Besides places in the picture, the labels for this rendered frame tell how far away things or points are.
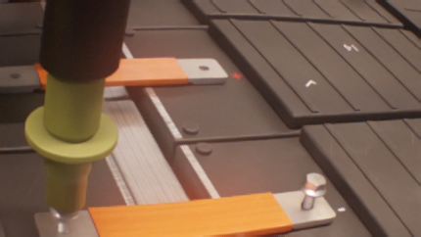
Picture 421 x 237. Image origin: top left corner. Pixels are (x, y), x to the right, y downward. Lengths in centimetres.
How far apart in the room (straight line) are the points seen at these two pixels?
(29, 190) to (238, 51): 21
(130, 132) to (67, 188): 13
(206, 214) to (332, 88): 17
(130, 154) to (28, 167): 7
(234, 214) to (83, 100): 11
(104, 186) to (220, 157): 7
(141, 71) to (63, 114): 19
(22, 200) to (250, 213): 11
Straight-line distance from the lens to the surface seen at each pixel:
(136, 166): 40
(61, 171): 30
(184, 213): 35
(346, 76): 51
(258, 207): 37
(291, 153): 43
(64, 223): 32
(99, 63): 27
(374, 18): 65
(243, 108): 46
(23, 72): 45
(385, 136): 45
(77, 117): 28
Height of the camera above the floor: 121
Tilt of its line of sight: 30 degrees down
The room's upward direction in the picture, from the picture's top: 12 degrees clockwise
